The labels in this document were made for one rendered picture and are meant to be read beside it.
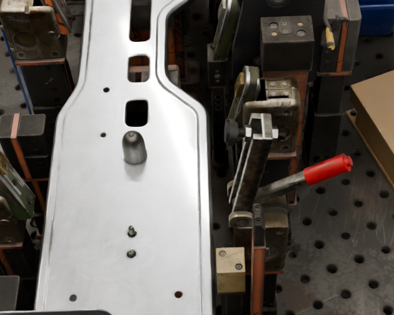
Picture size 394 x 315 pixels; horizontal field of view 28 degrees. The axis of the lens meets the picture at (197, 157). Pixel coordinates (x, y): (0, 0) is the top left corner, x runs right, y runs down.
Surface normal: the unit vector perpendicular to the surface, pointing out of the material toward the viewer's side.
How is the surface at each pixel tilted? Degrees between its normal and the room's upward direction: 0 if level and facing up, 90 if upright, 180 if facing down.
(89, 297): 0
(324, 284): 0
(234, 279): 90
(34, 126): 0
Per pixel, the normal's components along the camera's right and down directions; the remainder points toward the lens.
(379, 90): -0.08, -0.55
